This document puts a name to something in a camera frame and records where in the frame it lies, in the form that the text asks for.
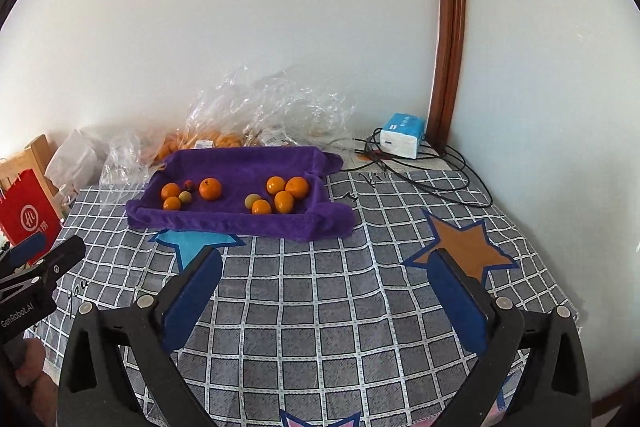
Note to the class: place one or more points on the large orange tangerine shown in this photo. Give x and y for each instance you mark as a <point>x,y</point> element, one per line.
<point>210,188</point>

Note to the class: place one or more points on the yellow round fruit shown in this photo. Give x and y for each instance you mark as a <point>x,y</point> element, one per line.
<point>252,200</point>

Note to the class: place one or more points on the crumpled clear plastic bag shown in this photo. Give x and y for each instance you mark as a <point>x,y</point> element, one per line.
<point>290,107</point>

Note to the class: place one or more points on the blue white tissue pack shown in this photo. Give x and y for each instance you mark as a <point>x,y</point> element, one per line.
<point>402,134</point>

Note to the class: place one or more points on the red paper bag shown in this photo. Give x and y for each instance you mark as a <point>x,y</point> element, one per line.
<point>25,217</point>

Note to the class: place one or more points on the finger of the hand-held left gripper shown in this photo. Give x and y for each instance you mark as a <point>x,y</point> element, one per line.
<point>27,248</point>
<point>60,259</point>

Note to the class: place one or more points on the clear plastic bag of tangerines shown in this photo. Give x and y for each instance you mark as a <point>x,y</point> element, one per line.
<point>130,157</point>

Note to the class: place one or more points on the small red fruit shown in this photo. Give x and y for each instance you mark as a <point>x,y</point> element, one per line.
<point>189,185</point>

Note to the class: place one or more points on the white plastic bag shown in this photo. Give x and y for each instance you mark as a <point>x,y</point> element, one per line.
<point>75,157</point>

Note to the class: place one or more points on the brown wooden door frame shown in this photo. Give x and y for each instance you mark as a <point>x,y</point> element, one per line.
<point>450,32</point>

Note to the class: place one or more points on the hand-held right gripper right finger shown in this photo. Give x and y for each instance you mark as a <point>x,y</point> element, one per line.
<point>460,302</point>

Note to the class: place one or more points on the person's left hand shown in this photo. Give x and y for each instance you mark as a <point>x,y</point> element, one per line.
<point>37,354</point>

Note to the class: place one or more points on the purple towel-lined tray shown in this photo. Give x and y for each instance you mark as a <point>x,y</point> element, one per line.
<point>240,224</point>

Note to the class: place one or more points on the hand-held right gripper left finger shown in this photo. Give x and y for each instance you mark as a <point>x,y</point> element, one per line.
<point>192,292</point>

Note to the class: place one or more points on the grey checked bedsheet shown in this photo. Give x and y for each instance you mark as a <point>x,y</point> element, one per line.
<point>320,307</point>

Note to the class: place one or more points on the small yellow-green fruit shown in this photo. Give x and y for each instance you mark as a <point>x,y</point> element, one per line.
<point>185,197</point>

